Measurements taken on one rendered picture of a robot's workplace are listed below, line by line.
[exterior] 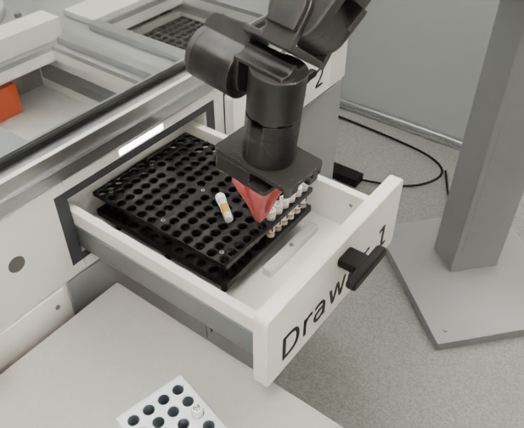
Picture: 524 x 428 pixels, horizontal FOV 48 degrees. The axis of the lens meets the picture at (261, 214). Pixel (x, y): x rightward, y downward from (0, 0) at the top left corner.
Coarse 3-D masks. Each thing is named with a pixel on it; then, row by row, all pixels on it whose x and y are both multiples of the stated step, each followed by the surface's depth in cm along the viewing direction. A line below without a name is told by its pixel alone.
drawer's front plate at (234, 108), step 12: (324, 72) 109; (312, 84) 107; (324, 84) 111; (228, 96) 89; (312, 96) 109; (228, 108) 90; (240, 108) 92; (228, 120) 92; (240, 120) 93; (228, 132) 93
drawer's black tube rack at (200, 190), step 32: (160, 160) 81; (192, 160) 81; (96, 192) 76; (128, 192) 76; (160, 192) 76; (192, 192) 80; (224, 192) 76; (128, 224) 75; (160, 224) 71; (192, 224) 71; (224, 224) 71; (288, 224) 75; (192, 256) 72; (256, 256) 71; (224, 288) 68
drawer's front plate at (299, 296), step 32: (384, 192) 71; (352, 224) 67; (384, 224) 75; (320, 256) 63; (288, 288) 60; (320, 288) 64; (256, 320) 57; (288, 320) 60; (320, 320) 69; (256, 352) 60
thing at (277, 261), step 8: (312, 224) 79; (304, 232) 78; (312, 232) 78; (296, 240) 76; (304, 240) 77; (288, 248) 75; (296, 248) 76; (280, 256) 74; (288, 256) 75; (272, 264) 73; (280, 264) 74; (264, 272) 73; (272, 272) 73
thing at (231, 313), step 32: (192, 128) 89; (128, 160) 84; (320, 192) 80; (352, 192) 77; (96, 224) 72; (320, 224) 81; (128, 256) 71; (160, 256) 68; (160, 288) 69; (192, 288) 65; (256, 288) 72; (224, 320) 64
